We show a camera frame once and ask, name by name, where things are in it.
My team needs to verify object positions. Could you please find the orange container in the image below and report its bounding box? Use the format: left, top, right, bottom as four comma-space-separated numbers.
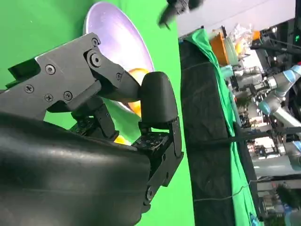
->
209, 29, 228, 66

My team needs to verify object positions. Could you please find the green draped cloth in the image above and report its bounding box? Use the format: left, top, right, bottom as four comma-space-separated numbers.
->
188, 28, 261, 226

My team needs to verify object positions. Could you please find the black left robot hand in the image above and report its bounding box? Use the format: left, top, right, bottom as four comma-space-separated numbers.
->
157, 0, 205, 30

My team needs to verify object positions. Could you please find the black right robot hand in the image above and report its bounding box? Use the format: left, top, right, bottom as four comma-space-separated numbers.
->
0, 32, 184, 226

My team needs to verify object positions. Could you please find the orange and white bread roll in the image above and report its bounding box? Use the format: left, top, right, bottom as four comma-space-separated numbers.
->
114, 67, 151, 145

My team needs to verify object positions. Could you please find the lilac plate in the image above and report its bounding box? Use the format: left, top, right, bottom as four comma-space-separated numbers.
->
84, 1, 156, 113

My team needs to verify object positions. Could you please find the black backdrop cloth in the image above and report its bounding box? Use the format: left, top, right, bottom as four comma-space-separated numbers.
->
178, 39, 259, 226

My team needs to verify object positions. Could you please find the green table cloth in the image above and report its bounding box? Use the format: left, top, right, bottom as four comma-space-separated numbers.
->
0, 0, 196, 226

